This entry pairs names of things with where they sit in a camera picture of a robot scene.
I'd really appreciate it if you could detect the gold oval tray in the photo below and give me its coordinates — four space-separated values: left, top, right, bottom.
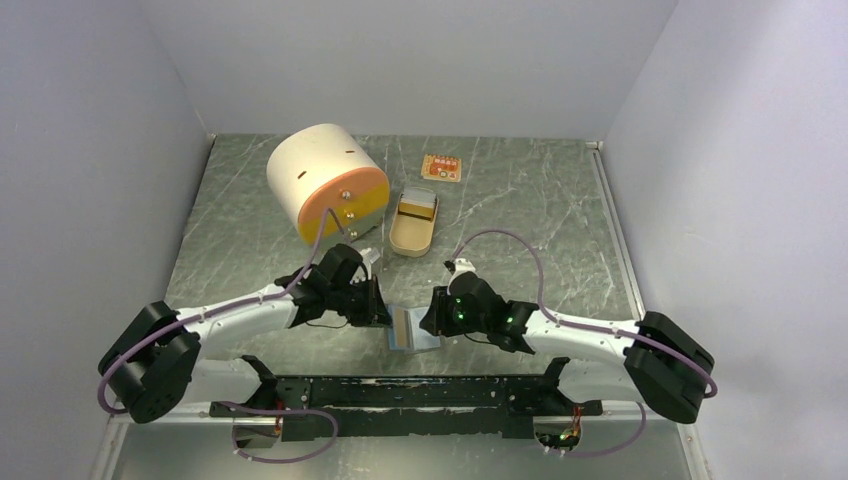
389 201 439 258

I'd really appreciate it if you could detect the cream cylindrical drawer box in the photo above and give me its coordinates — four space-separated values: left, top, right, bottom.
266 123 390 248

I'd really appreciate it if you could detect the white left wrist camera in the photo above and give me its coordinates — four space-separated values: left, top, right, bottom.
358 247 382 265

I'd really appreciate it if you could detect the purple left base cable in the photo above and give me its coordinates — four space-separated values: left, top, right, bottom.
211 401 339 465

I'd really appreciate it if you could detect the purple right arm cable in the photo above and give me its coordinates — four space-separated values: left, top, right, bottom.
450 229 719 400

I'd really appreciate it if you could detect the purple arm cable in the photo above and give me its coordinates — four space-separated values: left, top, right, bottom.
97 208 349 415
450 229 719 400

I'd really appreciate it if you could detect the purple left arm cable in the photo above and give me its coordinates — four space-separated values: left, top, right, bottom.
97 208 349 415

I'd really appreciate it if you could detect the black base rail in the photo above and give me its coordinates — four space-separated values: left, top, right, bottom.
209 374 603 442

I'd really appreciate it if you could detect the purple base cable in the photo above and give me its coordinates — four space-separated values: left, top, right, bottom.
539 401 649 460
211 401 339 465

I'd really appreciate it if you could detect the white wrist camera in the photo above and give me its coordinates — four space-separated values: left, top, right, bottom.
444 258 476 281
358 247 382 265

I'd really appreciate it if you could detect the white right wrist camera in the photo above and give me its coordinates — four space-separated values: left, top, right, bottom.
444 258 476 281

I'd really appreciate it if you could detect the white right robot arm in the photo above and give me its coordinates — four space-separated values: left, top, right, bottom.
419 272 715 424

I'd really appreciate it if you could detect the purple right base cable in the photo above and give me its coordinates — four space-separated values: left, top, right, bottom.
539 401 649 460

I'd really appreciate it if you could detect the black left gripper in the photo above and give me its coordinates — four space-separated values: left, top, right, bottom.
328 273 395 328

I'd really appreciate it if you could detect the gold credit card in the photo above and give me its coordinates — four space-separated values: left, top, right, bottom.
389 306 411 350

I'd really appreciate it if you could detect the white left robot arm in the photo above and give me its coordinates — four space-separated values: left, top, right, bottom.
97 244 392 424

